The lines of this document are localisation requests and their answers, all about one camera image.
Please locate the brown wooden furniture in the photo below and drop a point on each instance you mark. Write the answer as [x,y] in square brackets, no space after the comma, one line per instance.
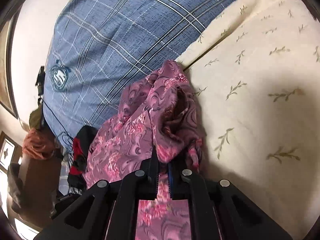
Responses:
[31,184]

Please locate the red black garment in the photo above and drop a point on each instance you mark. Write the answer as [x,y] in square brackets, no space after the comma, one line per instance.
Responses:
[81,145]

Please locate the blue plaid blanket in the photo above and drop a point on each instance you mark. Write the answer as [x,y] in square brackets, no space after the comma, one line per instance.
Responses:
[101,46]

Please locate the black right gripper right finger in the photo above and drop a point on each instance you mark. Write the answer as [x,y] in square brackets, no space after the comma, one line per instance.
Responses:
[219,210]

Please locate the purple floral cloth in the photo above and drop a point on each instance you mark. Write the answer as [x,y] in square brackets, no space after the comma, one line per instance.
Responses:
[156,114]

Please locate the black device on blanket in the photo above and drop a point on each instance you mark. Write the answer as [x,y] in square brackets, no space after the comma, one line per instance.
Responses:
[40,81]

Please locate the olive green cloth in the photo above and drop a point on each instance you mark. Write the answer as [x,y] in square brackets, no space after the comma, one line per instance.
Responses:
[36,118]

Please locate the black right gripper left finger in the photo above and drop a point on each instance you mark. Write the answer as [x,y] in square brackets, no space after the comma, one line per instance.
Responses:
[107,210]

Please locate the cream leaf-print pillow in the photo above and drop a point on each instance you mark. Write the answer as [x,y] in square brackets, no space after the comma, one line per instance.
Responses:
[255,71]

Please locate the orange crumpled cloth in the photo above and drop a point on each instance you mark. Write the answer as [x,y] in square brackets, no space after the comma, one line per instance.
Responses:
[39,144]

